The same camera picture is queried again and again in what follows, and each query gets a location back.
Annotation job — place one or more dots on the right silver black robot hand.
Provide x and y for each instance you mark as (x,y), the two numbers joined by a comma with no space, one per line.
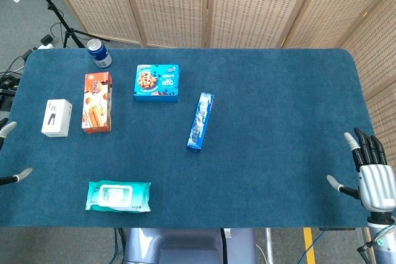
(376,183)

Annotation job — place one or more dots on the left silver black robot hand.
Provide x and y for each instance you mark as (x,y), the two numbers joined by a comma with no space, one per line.
(9,127)

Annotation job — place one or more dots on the small white box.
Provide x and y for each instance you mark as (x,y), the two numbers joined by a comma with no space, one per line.
(55,118)

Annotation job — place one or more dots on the orange biscuit box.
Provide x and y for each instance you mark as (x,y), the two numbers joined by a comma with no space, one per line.
(96,103)

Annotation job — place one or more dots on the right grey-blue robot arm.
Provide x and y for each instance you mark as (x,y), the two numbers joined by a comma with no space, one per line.
(383,245)

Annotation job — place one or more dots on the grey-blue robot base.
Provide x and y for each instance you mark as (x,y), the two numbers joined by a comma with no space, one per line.
(185,245)

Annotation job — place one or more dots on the blue chocolate chip cookie box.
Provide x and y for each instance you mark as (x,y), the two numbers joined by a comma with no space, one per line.
(156,83)

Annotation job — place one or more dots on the long blue cookie pack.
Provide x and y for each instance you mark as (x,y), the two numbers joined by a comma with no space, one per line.
(200,121)

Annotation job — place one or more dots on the black floor device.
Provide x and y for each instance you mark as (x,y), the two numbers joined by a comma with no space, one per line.
(5,101)

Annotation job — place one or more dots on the white power strip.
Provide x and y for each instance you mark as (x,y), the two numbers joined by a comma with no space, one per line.
(44,46)

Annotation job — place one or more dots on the black power adapter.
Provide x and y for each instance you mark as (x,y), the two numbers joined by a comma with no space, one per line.
(46,40)

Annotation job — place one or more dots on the black tripod stand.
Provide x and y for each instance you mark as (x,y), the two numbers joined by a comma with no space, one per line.
(68,32)

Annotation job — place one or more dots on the blue soda can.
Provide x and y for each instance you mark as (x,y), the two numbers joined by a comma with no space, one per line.
(99,53)

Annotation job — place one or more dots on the blue felt table mat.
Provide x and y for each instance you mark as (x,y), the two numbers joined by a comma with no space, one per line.
(263,152)

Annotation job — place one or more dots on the metal table leg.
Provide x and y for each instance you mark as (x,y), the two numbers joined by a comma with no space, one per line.
(269,242)

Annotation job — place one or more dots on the teal wet wipes pack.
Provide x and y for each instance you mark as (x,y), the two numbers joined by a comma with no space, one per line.
(117,196)

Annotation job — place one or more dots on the woven wooden folding screen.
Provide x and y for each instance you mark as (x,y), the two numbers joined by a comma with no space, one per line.
(247,4)

